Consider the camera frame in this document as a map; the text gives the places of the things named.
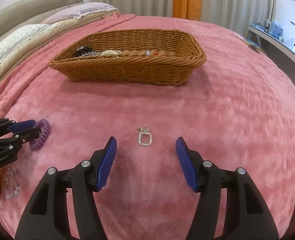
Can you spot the beige quilt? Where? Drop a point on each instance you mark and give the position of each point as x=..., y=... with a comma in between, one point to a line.
x=67, y=23

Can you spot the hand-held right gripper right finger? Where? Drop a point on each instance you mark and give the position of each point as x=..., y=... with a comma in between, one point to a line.
x=187, y=165

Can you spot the blue box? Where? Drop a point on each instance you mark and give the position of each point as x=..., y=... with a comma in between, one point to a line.
x=277, y=28

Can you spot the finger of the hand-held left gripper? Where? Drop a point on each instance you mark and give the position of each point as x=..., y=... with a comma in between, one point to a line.
x=31, y=133
x=25, y=125

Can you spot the brown wicker basket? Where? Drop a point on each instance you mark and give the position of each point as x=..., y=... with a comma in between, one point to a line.
x=137, y=70

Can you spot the pink fleece blanket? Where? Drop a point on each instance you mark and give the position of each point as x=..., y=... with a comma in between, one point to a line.
x=212, y=105

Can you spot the picture frame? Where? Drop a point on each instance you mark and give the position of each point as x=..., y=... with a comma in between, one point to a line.
x=268, y=25

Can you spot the beige padded headboard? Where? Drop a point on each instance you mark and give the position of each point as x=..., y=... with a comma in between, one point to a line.
x=37, y=2

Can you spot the black wrist watch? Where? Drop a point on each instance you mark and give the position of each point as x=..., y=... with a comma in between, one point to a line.
x=83, y=49

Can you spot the lilac pillow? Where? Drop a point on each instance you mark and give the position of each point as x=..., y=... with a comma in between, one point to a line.
x=87, y=8

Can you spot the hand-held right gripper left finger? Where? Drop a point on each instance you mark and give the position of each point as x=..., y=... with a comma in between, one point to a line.
x=107, y=165

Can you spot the crystal drop earrings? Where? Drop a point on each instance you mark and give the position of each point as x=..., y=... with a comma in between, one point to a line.
x=12, y=192

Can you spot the square rhinestone earring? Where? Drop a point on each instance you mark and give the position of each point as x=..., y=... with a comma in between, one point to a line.
x=139, y=140

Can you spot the white floral pillow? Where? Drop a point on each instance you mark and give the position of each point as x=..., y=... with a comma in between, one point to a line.
x=12, y=45

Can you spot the white desk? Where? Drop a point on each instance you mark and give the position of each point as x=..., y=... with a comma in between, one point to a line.
x=275, y=43

